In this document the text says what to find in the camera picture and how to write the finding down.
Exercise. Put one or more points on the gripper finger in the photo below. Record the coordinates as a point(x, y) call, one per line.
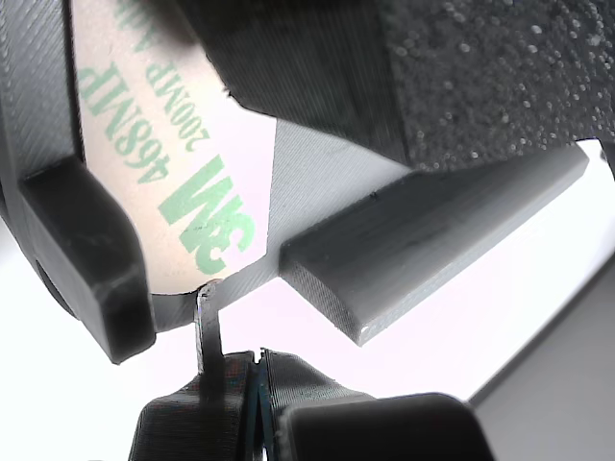
point(432, 72)

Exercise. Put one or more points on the bladed gripper finger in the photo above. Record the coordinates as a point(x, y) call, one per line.
point(192, 422)

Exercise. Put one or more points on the padded gripper finger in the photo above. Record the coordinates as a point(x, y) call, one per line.
point(360, 427)

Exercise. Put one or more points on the tape strip with 3M liner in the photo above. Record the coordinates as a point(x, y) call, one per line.
point(158, 158)

